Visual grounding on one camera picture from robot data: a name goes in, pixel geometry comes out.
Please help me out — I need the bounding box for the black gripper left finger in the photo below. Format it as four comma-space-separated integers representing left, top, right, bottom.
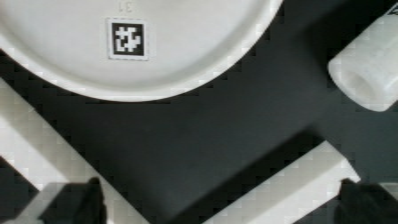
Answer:
39, 177, 107, 224

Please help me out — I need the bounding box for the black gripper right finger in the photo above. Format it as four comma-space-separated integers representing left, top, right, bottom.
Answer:
334, 179, 398, 224

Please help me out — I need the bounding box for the white cylindrical table leg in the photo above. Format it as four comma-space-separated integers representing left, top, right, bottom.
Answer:
329, 4, 398, 112

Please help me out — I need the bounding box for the white round table top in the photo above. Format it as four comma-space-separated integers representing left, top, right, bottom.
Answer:
0, 0, 285, 102

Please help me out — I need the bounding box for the white right fence bar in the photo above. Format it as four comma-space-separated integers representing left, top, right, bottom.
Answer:
203, 141, 361, 224

